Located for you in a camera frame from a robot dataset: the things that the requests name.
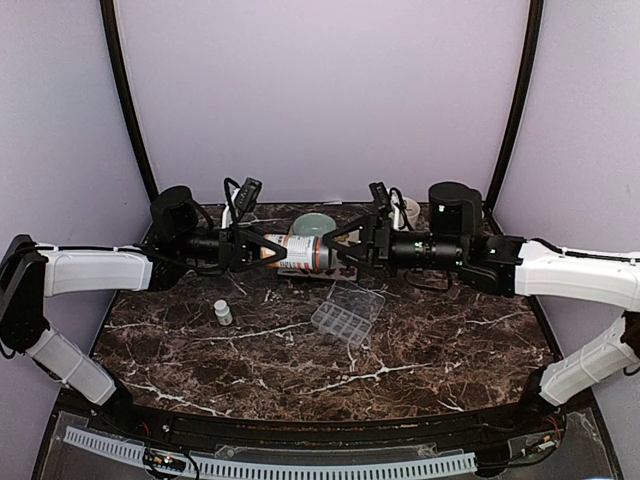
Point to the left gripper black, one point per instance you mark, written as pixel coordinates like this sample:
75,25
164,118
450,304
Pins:
235,246

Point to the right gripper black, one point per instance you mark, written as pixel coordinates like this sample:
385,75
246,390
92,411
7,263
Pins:
382,255

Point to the orange pill bottle grey cap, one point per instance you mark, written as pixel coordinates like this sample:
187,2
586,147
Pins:
303,252

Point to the clear plastic pill organizer box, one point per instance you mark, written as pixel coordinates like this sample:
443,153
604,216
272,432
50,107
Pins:
348,312

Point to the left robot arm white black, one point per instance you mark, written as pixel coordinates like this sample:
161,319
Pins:
184,238

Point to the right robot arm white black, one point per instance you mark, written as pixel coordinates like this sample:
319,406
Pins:
506,266

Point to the square floral ceramic plate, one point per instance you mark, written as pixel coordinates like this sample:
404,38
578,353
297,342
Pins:
340,273

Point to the green ceramic bowl on plate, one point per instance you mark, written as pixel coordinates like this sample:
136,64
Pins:
313,224

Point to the small white pill bottle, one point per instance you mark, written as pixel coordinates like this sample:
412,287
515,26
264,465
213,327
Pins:
223,313

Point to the beige ceramic mug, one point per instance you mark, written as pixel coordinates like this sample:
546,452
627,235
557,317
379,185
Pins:
409,214

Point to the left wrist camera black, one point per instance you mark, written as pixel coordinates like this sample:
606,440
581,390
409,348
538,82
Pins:
247,196

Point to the white slotted cable duct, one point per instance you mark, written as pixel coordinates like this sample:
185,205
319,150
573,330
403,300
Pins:
168,464

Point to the black front table rail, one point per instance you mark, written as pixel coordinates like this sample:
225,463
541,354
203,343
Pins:
485,429

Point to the left black frame post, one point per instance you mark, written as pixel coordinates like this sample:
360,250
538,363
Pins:
125,97

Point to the black frame post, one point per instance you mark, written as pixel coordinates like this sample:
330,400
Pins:
518,103
125,97

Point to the right black frame post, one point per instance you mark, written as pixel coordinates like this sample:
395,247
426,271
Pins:
518,103

